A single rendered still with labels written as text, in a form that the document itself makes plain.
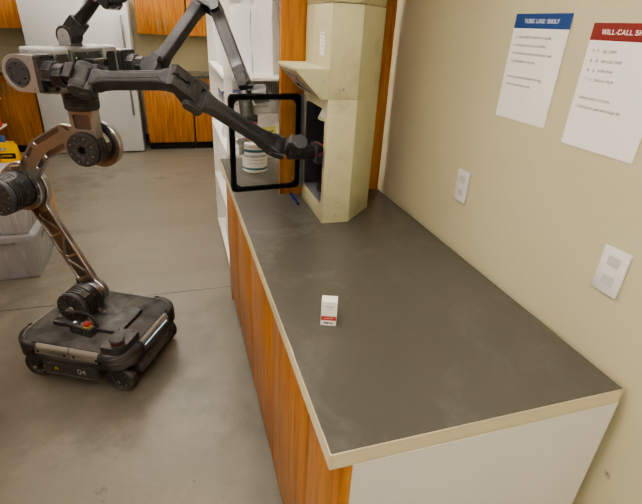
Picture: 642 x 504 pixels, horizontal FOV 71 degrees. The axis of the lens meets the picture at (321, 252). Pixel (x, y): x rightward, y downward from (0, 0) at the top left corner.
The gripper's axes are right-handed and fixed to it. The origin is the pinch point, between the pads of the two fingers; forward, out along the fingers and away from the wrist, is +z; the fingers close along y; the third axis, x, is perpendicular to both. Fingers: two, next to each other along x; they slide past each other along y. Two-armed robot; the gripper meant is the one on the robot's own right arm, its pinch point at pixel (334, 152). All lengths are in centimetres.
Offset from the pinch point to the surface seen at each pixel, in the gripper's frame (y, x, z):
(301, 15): 21, -49, -12
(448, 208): -37, 11, 34
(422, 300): -76, 24, 2
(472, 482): -120, 44, -6
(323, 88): -15.8, -26.1, -12.9
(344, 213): -15.9, 20.3, 1.0
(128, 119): 476, 78, -100
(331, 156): -15.8, -2.5, -7.2
